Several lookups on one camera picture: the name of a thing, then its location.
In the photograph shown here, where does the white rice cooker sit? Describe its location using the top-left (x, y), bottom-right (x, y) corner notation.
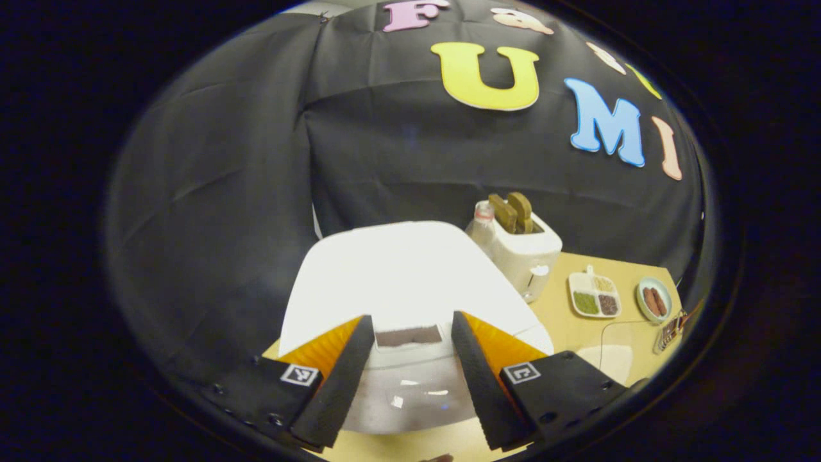
top-left (279, 220), bottom-right (555, 434)

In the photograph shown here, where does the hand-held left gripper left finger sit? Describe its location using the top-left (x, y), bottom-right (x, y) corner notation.
top-left (192, 314), bottom-right (376, 450)

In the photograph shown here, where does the brown toast slice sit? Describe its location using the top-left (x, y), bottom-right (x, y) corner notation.
top-left (507, 191), bottom-right (534, 235)
top-left (487, 194), bottom-right (518, 235)

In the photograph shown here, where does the clear box of white rice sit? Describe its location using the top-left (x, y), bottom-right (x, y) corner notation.
top-left (577, 320), bottom-right (668, 387)

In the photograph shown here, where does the white toaster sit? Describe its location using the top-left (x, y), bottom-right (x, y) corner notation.
top-left (491, 196), bottom-right (563, 304)

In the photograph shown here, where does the metal wire chopstick holder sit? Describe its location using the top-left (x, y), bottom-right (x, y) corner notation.
top-left (653, 310), bottom-right (688, 355)

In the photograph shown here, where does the black backdrop cloth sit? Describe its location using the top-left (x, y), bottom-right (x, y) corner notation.
top-left (106, 0), bottom-right (706, 386)

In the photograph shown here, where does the white divided grain dish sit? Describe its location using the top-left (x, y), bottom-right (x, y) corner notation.
top-left (568, 265), bottom-right (622, 319)

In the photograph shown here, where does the pale green plate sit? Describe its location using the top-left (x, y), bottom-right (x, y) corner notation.
top-left (635, 277), bottom-right (673, 324)

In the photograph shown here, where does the small clear plastic bottle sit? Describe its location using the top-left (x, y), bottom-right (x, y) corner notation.
top-left (465, 200), bottom-right (498, 257)

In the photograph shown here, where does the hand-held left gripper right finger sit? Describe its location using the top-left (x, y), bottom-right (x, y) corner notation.
top-left (451, 311), bottom-right (629, 451)

